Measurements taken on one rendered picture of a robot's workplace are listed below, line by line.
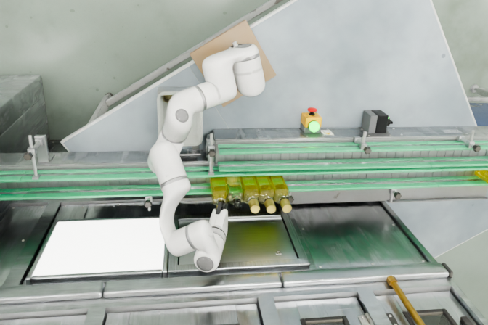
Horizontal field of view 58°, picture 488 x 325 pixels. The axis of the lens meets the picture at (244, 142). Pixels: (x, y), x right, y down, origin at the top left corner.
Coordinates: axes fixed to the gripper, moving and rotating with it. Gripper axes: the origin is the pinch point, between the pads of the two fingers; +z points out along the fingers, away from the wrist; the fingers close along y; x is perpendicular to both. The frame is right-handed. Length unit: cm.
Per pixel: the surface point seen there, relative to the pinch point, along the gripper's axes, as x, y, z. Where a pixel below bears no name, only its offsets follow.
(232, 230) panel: -2.4, -12.6, 8.4
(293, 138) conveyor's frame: -22.5, 15.4, 36.2
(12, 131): 99, 9, 35
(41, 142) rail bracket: 71, 16, 11
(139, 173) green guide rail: 35.0, 4.1, 16.0
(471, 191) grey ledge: -105, -12, 57
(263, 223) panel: -13.8, -12.6, 15.5
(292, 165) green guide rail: -23.0, 6.2, 29.5
